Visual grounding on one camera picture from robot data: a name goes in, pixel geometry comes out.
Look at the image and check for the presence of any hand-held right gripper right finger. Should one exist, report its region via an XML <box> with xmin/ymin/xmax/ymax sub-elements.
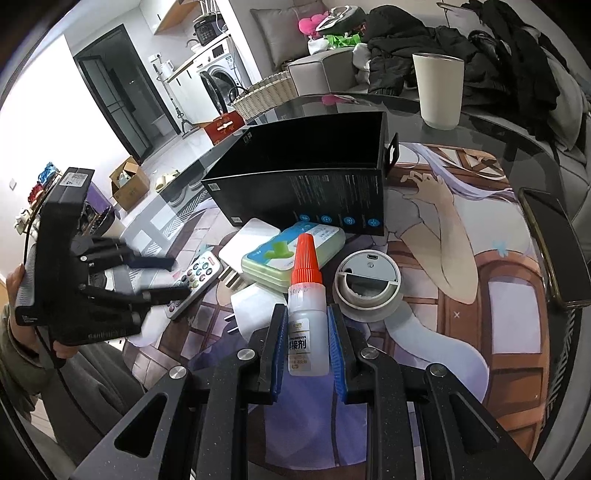
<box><xmin>327</xmin><ymin>304</ymin><xmax>546</xmax><ymax>480</ymax></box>

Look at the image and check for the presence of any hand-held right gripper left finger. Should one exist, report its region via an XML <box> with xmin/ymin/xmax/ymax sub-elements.
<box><xmin>69</xmin><ymin>304</ymin><xmax>289</xmax><ymax>480</ymax></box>

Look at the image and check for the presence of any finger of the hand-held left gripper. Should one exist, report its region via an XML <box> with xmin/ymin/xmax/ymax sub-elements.
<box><xmin>69</xmin><ymin>235</ymin><xmax>176</xmax><ymax>274</ymax></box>
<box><xmin>78</xmin><ymin>284</ymin><xmax>192</xmax><ymax>325</ymax></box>

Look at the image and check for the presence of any red-capped glue bottle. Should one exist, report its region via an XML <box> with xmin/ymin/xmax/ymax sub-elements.
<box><xmin>287</xmin><ymin>233</ymin><xmax>329</xmax><ymax>376</ymax></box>

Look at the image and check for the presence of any grey remote control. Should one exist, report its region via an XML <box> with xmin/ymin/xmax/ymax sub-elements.
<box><xmin>165</xmin><ymin>253</ymin><xmax>221</xmax><ymax>320</ymax></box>

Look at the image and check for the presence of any teal plastic case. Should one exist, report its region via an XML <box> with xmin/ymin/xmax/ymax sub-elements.
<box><xmin>241</xmin><ymin>220</ymin><xmax>347</xmax><ymax>294</ymax></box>

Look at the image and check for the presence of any white power adapter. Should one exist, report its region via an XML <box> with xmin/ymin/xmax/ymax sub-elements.
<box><xmin>218</xmin><ymin>218</ymin><xmax>282</xmax><ymax>291</ymax></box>
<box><xmin>225</xmin><ymin>285</ymin><xmax>289</xmax><ymax>335</ymax></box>

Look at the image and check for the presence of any black cardboard box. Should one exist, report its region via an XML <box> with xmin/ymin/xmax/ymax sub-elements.
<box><xmin>201</xmin><ymin>111</ymin><xmax>400</xmax><ymax>237</ymax></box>

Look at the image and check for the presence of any person's left forearm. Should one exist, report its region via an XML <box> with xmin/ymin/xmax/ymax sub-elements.
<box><xmin>0</xmin><ymin>305</ymin><xmax>58</xmax><ymax>418</ymax></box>

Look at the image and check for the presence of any person's left hand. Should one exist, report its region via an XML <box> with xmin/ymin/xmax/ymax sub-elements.
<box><xmin>6</xmin><ymin>264</ymin><xmax>78</xmax><ymax>363</ymax></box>

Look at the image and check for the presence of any white trash bin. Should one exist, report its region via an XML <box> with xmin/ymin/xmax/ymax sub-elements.
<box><xmin>99</xmin><ymin>215</ymin><xmax>124</xmax><ymax>241</ymax></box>

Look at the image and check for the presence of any brown cardboard box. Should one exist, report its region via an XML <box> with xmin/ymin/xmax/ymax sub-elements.
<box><xmin>110</xmin><ymin>157</ymin><xmax>151</xmax><ymax>210</ymax></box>

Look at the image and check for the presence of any round white device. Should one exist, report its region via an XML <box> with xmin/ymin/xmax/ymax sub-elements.
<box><xmin>333</xmin><ymin>249</ymin><xmax>403</xmax><ymax>319</ymax></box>

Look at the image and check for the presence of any person's grey trouser leg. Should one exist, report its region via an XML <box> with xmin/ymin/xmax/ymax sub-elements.
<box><xmin>46</xmin><ymin>346</ymin><xmax>185</xmax><ymax>462</ymax></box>

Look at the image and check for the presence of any printed desk mat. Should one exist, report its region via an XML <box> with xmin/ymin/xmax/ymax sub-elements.
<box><xmin>124</xmin><ymin>143</ymin><xmax>555</xmax><ymax>480</ymax></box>

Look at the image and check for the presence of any red gift box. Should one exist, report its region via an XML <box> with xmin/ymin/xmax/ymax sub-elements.
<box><xmin>205</xmin><ymin>113</ymin><xmax>245</xmax><ymax>146</ymax></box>

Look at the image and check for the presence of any metal floor stand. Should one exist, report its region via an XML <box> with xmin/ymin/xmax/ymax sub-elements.
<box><xmin>157</xmin><ymin>69</ymin><xmax>195</xmax><ymax>134</ymax></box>

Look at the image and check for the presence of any dark glass door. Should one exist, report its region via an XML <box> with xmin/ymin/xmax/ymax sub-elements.
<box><xmin>74</xmin><ymin>25</ymin><xmax>181</xmax><ymax>164</ymax></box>

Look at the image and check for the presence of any wicker basket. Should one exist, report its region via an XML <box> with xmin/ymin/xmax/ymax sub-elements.
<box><xmin>231</xmin><ymin>71</ymin><xmax>296</xmax><ymax>123</ymax></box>

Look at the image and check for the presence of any white washing machine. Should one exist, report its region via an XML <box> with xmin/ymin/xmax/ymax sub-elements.
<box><xmin>196</xmin><ymin>34</ymin><xmax>245</xmax><ymax>116</ymax></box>

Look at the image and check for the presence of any black smartphone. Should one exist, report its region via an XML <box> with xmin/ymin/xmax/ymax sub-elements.
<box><xmin>517</xmin><ymin>187</ymin><xmax>585</xmax><ymax>309</ymax></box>

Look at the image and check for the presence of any black countertop appliance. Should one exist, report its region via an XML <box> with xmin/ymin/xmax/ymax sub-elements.
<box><xmin>194</xmin><ymin>14</ymin><xmax>227</xmax><ymax>44</ymax></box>

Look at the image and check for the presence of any grey sofa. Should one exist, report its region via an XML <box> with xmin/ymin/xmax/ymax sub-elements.
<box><xmin>286</xmin><ymin>46</ymin><xmax>591</xmax><ymax>185</ymax></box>

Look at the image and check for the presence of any grey cushion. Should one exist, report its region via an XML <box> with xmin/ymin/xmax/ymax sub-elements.
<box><xmin>249</xmin><ymin>7</ymin><xmax>324</xmax><ymax>70</ymax></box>

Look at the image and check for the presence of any white cup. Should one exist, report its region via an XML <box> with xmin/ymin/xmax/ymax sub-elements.
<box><xmin>412</xmin><ymin>52</ymin><xmax>465</xmax><ymax>130</ymax></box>

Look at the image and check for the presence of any green and white bag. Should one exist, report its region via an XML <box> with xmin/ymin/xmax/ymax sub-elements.
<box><xmin>308</xmin><ymin>33</ymin><xmax>365</xmax><ymax>56</ymax></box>

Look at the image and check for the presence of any pink plush toy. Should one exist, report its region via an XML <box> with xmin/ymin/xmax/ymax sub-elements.
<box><xmin>298</xmin><ymin>14</ymin><xmax>331</xmax><ymax>38</ymax></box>

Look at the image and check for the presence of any black puffer jacket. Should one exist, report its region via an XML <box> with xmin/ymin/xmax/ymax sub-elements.
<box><xmin>353</xmin><ymin>7</ymin><xmax>467</xmax><ymax>93</ymax></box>

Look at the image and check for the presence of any black white patterned bag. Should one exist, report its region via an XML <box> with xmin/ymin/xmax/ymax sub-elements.
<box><xmin>318</xmin><ymin>6</ymin><xmax>365</xmax><ymax>35</ymax></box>

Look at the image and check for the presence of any black clothes pile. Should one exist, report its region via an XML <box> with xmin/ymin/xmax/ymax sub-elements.
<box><xmin>462</xmin><ymin>0</ymin><xmax>578</xmax><ymax>148</ymax></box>

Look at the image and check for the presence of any wooden wall cabinet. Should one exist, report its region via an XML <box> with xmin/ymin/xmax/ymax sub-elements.
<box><xmin>154</xmin><ymin>0</ymin><xmax>204</xmax><ymax>33</ymax></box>

